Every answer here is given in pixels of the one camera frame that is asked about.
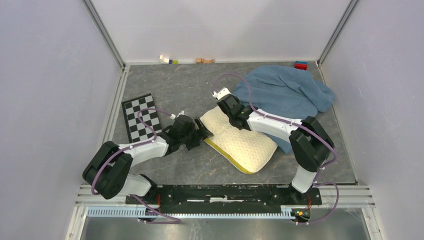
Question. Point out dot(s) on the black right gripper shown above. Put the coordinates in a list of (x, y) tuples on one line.
[(238, 101)]

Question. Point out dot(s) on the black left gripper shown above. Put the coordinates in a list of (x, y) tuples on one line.
[(201, 132)]

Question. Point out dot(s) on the white pillow with yellow side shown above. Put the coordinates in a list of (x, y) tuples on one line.
[(248, 151)]

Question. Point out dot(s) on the blue fabric pillowcase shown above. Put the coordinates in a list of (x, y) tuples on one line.
[(284, 91)]

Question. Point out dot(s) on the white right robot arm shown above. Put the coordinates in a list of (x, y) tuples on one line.
[(309, 142)]

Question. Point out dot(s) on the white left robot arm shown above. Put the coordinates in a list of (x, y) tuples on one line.
[(109, 174)]

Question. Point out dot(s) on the small wooden toy piece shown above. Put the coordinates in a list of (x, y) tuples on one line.
[(200, 60)]

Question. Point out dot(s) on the black white checkerboard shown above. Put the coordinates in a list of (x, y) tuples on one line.
[(137, 131)]

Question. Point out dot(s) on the red and blue block stack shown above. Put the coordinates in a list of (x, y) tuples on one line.
[(301, 65)]

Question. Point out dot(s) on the small white coloured toy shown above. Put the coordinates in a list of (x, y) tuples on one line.
[(166, 60)]

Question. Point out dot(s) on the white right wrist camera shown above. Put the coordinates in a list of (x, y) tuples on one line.
[(218, 95)]

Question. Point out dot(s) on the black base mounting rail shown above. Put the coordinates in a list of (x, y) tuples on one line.
[(228, 199)]

